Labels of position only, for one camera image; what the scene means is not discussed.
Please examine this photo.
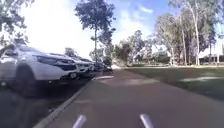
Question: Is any cluster of trees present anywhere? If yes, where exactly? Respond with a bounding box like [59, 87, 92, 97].
[89, 29, 171, 67]

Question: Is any white car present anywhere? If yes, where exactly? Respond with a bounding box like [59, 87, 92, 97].
[0, 44, 80, 98]
[49, 52, 97, 75]

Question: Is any reddish brown paved path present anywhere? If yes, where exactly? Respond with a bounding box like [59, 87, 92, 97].
[43, 68, 224, 128]

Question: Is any tall thin-trunked tree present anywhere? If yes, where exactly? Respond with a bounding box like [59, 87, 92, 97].
[73, 0, 117, 66]

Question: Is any robot's own part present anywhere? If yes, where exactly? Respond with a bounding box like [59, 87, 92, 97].
[71, 114, 88, 128]
[139, 113, 155, 128]

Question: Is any pale concrete kerb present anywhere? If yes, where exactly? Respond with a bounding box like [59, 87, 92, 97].
[32, 77, 98, 128]

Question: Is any green grass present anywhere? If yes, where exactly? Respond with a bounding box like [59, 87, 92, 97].
[124, 65, 224, 102]

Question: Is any row of tall trees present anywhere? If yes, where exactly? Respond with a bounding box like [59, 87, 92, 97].
[154, 0, 224, 67]

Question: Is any dark car park ground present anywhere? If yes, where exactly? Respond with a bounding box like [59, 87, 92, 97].
[0, 69, 96, 128]

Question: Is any low building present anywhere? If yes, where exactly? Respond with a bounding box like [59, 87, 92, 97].
[198, 46, 224, 65]

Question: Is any group of dark trees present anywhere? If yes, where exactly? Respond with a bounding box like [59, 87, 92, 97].
[0, 0, 36, 48]

